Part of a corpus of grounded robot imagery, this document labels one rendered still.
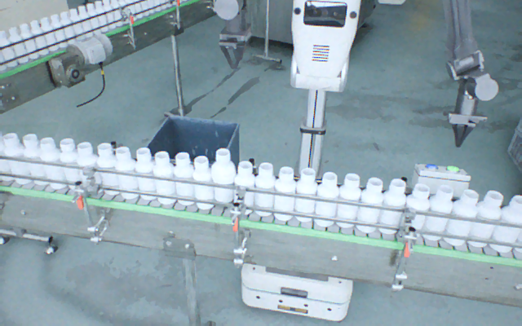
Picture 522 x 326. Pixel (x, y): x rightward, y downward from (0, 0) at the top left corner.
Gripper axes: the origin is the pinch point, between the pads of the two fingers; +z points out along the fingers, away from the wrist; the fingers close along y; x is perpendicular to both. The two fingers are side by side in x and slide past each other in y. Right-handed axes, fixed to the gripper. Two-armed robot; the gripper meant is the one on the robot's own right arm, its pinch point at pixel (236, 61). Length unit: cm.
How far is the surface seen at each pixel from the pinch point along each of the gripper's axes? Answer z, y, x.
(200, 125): 48, -42, -26
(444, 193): 24, 17, 58
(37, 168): 33, 16, -59
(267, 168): 25.5, 13.0, 11.4
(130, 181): 33.1, 17.0, -28.5
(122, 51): 53, -126, -101
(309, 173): 25.4, 13.1, 23.3
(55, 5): 87, -321, -275
